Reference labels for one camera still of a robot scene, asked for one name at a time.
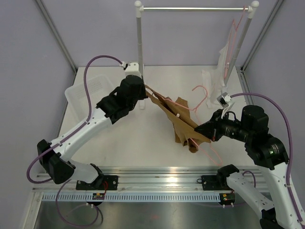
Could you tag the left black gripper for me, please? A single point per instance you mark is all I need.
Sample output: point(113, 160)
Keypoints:
point(143, 95)

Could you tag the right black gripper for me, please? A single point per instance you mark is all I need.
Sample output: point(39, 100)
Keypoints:
point(208, 130)

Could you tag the pink wire hanger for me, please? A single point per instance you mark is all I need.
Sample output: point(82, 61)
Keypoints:
point(205, 148)
point(231, 42)

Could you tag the brown tank top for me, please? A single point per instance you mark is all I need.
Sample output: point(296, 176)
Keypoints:
point(178, 113)

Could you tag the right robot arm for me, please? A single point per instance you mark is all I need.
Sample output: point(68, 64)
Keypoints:
point(269, 155)

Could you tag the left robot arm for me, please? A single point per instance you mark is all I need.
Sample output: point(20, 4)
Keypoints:
point(55, 156)

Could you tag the white plastic basket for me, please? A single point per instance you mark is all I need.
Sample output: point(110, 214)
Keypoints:
point(99, 87)

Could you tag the white garment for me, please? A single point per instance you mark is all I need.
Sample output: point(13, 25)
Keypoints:
point(213, 80)

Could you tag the white clothes rack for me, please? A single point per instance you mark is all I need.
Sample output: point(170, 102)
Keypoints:
point(176, 44)

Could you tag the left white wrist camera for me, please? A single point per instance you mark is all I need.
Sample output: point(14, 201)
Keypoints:
point(131, 68)

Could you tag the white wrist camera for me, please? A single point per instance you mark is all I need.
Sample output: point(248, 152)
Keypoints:
point(131, 68)
point(226, 102)

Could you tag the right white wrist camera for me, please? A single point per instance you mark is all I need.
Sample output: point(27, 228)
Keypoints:
point(226, 102)

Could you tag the aluminium rail base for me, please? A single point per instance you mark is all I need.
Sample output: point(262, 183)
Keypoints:
point(160, 179)

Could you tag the white slotted cable duct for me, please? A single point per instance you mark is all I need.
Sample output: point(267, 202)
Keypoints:
point(132, 197)

